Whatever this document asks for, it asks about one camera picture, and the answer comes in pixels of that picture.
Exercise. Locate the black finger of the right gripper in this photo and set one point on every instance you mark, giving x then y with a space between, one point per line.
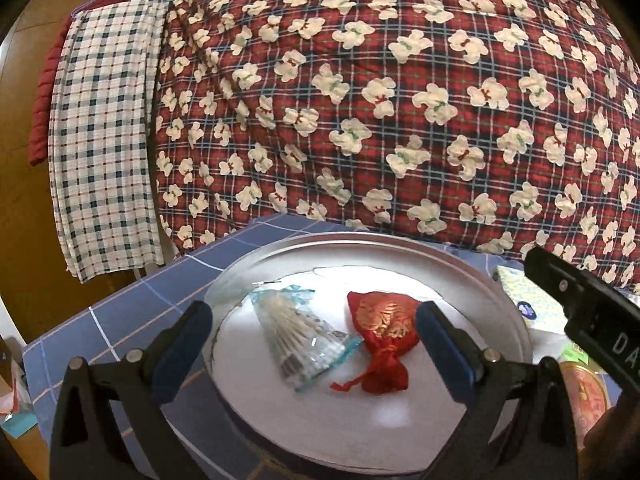
599 319

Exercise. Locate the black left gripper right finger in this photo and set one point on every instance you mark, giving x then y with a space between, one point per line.
518 422

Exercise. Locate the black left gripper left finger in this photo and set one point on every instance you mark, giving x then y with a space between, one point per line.
86 442

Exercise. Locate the red gold drawstring pouch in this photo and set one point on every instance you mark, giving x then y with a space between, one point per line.
387 324

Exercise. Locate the clear bag of cotton swabs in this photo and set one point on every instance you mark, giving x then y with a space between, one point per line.
303 345

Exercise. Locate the yellow patterned tissue box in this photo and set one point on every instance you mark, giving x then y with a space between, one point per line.
543 316

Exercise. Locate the cardboard box with clutter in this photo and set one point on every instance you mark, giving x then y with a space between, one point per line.
16 411

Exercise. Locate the round yellow tin lid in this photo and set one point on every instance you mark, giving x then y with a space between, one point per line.
589 400

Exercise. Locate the blue checked tablecloth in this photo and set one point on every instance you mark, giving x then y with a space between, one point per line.
132 317

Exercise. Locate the wooden door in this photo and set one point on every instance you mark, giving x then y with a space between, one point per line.
37 292

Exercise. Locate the round silver metal tin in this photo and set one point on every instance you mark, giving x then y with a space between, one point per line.
322 429

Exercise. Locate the red plaid bear quilt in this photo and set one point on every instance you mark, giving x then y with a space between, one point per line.
492 125

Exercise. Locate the red quilted jacket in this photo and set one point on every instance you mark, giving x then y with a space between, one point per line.
38 138

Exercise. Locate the white checked hanging cloth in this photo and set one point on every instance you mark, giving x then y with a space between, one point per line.
100 119

